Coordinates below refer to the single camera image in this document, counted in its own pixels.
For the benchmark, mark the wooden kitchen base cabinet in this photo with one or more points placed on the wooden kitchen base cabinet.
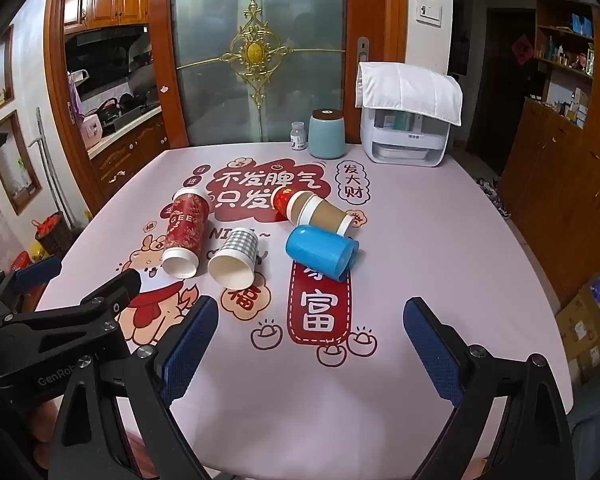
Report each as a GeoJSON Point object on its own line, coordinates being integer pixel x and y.
{"type": "Point", "coordinates": [125, 155]}

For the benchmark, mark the dark wooden door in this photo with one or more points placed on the dark wooden door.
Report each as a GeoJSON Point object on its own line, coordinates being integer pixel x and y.
{"type": "Point", "coordinates": [500, 85]}

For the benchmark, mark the white countertop appliance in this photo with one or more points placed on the white countertop appliance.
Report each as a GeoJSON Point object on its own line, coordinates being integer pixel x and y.
{"type": "Point", "coordinates": [405, 140]}

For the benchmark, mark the grey checked paper cup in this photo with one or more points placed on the grey checked paper cup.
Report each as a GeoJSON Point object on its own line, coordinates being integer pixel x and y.
{"type": "Point", "coordinates": [235, 257]}

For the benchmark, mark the person's blue trouser leg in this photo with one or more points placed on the person's blue trouser leg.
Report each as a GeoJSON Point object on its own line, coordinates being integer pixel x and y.
{"type": "Point", "coordinates": [597, 430]}

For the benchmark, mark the blue plastic cup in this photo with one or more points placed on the blue plastic cup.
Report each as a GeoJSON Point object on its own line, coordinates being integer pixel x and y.
{"type": "Point", "coordinates": [320, 252]}

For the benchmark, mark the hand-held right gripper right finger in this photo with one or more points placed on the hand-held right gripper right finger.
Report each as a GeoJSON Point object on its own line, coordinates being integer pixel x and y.
{"type": "Point", "coordinates": [431, 346]}

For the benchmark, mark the red door sticker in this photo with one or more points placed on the red door sticker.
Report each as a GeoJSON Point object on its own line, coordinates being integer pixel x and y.
{"type": "Point", "coordinates": [522, 50]}

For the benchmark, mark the white wall switch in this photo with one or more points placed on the white wall switch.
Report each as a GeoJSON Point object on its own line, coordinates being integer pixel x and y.
{"type": "Point", "coordinates": [428, 12]}

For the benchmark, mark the small red patterned paper cup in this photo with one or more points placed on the small red patterned paper cup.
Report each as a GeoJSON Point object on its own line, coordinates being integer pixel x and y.
{"type": "Point", "coordinates": [281, 202]}

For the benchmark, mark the tall red paper cup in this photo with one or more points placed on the tall red paper cup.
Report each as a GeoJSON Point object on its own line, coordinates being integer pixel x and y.
{"type": "Point", "coordinates": [184, 230]}

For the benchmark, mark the small white bottle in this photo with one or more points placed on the small white bottle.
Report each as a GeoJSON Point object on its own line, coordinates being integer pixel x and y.
{"type": "Point", "coordinates": [298, 137]}

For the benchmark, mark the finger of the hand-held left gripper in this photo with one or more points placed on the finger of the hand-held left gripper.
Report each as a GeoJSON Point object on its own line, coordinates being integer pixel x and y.
{"type": "Point", "coordinates": [115, 287]}
{"type": "Point", "coordinates": [35, 270]}

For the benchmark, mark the wooden side cabinet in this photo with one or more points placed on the wooden side cabinet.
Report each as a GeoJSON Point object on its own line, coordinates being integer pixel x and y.
{"type": "Point", "coordinates": [555, 185]}

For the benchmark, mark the brown and white paper cup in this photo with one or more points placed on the brown and white paper cup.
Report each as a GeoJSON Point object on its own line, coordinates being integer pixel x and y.
{"type": "Point", "coordinates": [325, 215]}

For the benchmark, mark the black cooking pans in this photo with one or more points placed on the black cooking pans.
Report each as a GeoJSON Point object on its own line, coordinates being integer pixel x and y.
{"type": "Point", "coordinates": [120, 107]}

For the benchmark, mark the cardboard boxes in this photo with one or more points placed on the cardboard boxes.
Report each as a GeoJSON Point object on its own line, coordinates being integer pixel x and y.
{"type": "Point", "coordinates": [587, 325]}

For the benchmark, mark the teal canister with brown lid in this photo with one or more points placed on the teal canister with brown lid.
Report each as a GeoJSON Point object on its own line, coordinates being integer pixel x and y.
{"type": "Point", "coordinates": [326, 135]}

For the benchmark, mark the metal pole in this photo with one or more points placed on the metal pole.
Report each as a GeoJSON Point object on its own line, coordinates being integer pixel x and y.
{"type": "Point", "coordinates": [50, 160]}

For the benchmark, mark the frosted glass door gold ornament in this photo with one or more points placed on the frosted glass door gold ornament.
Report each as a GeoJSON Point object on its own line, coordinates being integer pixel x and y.
{"type": "Point", "coordinates": [300, 20]}

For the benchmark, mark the wooden wall shelf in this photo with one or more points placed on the wooden wall shelf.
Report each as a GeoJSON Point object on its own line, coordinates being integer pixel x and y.
{"type": "Point", "coordinates": [565, 60]}

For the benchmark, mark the shoes on floor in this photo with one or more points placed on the shoes on floor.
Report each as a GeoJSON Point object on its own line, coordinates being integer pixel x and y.
{"type": "Point", "coordinates": [492, 195]}

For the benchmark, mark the pink printed table mat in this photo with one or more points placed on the pink printed table mat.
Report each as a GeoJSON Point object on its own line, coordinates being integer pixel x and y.
{"type": "Point", "coordinates": [410, 270]}

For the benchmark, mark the white quilted cloth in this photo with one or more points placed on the white quilted cloth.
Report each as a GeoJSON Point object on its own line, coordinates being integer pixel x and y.
{"type": "Point", "coordinates": [410, 87]}

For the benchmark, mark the pink kitchen appliance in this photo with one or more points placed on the pink kitchen appliance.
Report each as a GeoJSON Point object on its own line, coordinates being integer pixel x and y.
{"type": "Point", "coordinates": [91, 126]}

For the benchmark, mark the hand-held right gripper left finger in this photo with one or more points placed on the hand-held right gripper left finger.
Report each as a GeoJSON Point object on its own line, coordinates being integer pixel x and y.
{"type": "Point", "coordinates": [189, 350]}

